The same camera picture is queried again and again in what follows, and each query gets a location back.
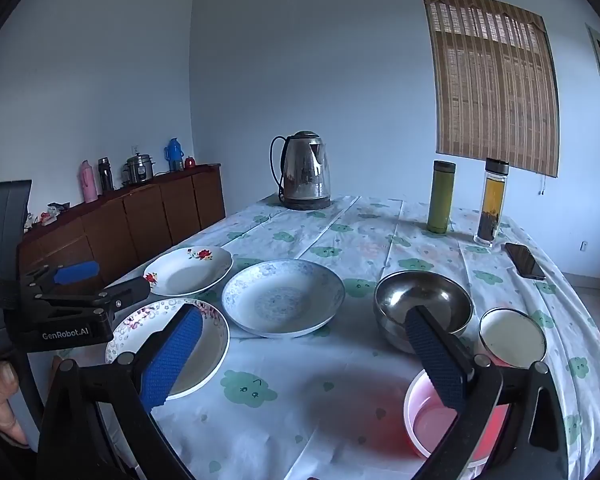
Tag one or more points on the pink plastic bowl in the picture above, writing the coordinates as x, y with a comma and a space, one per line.
425, 420

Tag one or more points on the blue patterned white plate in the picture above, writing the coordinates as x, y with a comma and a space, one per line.
280, 300

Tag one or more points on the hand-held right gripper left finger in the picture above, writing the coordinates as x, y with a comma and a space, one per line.
172, 355

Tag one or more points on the bamboo window blind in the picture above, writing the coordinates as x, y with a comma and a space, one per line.
490, 85

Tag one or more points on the green thermos bottle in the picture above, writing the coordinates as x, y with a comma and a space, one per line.
440, 200

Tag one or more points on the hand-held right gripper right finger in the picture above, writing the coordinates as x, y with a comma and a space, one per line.
435, 360

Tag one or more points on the black thermos flask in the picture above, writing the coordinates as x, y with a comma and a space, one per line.
105, 176

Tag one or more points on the silver rice cooker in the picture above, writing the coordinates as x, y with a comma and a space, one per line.
139, 170

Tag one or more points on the stainless steel electric kettle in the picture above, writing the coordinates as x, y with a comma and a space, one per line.
305, 175

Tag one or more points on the blue thermos jug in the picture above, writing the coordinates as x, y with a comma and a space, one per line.
173, 156

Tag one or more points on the pink floral white plate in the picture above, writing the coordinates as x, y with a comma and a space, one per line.
212, 355

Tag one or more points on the red flower white plate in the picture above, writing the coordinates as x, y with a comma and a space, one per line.
190, 275

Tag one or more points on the stainless steel bowl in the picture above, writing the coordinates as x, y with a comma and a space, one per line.
420, 290

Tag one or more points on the glass tea bottle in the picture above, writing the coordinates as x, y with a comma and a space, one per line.
491, 200

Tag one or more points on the small red pot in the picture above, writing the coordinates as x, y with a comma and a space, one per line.
190, 163

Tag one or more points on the colourful snack packet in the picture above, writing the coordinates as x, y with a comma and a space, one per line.
55, 208

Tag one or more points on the black smartphone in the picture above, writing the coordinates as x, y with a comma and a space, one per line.
525, 261

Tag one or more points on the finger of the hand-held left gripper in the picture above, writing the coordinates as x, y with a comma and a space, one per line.
75, 272
127, 291

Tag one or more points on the brown wooden sideboard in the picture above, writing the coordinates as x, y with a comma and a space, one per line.
130, 220

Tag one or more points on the pink thermos flask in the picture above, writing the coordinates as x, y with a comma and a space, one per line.
87, 185

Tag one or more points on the white green printed tablecloth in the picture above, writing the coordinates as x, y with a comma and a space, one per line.
330, 385

